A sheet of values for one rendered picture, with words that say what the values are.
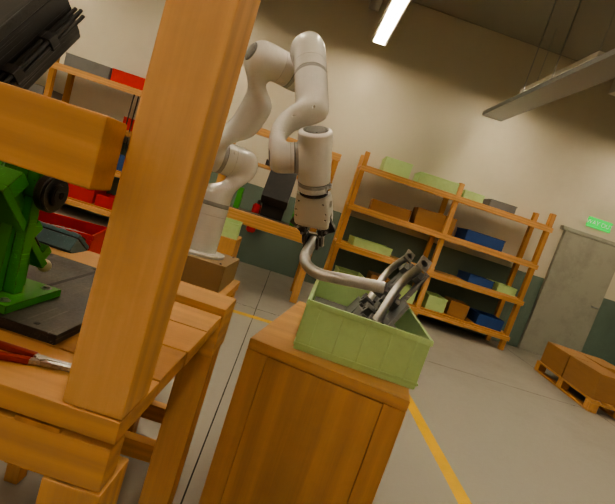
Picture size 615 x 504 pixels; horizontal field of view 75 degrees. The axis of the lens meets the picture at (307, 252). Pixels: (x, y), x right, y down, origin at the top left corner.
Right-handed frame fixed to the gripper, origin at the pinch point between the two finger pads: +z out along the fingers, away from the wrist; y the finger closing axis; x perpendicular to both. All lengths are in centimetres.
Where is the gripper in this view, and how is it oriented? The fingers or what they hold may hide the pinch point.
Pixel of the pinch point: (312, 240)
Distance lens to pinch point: 113.9
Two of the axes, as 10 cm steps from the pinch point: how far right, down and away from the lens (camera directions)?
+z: -0.2, 8.2, 5.7
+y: -9.4, -2.1, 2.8
